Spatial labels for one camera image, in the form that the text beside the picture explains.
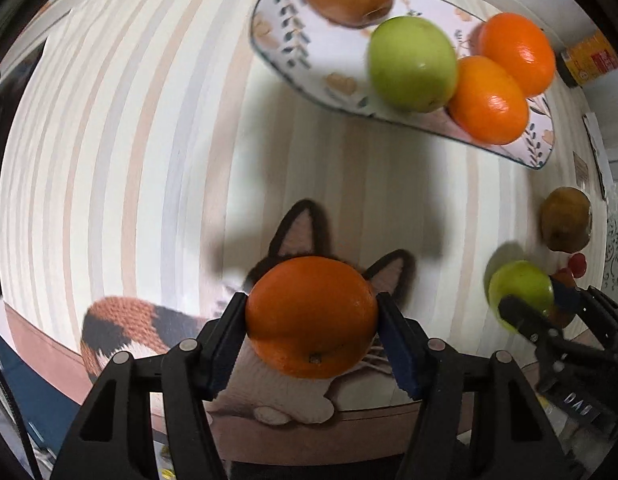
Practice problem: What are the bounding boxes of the green apple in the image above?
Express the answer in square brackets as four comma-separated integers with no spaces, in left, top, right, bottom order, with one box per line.
[366,16,458,114]
[487,260,554,332]

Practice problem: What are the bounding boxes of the brown-green apple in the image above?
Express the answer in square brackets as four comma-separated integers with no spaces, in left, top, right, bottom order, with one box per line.
[540,186,592,254]

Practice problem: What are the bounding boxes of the small orange tangerine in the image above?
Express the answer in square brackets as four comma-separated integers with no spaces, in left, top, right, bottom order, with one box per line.
[246,256,377,379]

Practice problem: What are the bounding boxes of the small red bottle cap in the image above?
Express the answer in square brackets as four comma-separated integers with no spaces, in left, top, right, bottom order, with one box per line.
[567,252,588,278]

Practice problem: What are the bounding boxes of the soy sauce bottle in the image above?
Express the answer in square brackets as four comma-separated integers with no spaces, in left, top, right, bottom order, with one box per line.
[556,30,618,88]

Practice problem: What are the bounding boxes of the large orange on plate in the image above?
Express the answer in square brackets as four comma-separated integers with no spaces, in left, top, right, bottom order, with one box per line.
[478,13,556,98]

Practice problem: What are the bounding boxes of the striped table cover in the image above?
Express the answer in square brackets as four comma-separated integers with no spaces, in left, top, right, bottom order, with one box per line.
[0,0,610,466]

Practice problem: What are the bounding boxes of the floral ceramic oval plate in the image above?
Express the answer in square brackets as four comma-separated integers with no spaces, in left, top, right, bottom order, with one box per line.
[250,0,554,169]

